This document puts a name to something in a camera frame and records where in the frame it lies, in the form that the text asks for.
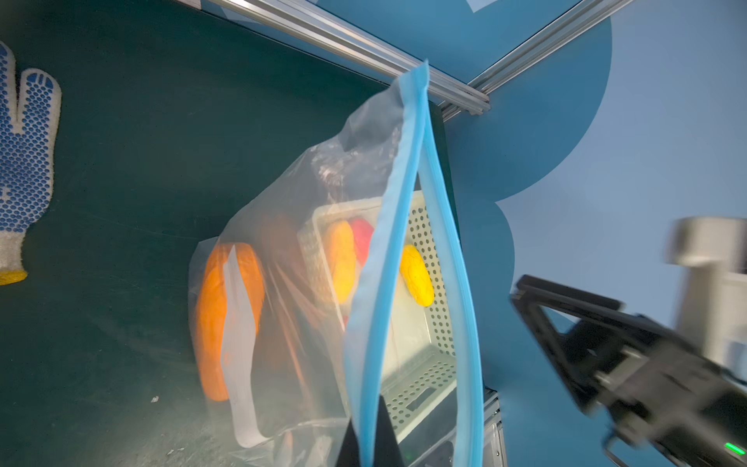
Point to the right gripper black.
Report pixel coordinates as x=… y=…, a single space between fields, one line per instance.
x=657 y=387

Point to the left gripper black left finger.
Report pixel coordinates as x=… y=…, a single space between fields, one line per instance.
x=349 y=450

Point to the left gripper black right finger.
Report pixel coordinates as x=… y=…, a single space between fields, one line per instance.
x=387 y=450

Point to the clear zip-top bag blue zipper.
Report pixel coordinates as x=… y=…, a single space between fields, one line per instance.
x=284 y=406

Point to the large orange mango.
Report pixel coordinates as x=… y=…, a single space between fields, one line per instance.
x=211 y=311

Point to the yellow mango right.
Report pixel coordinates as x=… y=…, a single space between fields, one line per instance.
x=416 y=276

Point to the red orange mango top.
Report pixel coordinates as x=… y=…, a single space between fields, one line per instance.
x=362 y=235

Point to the pale green perforated plastic basket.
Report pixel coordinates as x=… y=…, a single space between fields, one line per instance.
x=419 y=369

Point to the blue dotted work glove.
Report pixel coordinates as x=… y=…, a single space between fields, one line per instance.
x=30 y=115

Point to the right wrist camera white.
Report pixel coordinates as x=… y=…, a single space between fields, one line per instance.
x=712 y=313

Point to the aluminium frame right post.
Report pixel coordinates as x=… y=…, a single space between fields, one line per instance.
x=569 y=26

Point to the aluminium frame back bar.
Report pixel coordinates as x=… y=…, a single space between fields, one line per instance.
x=321 y=29

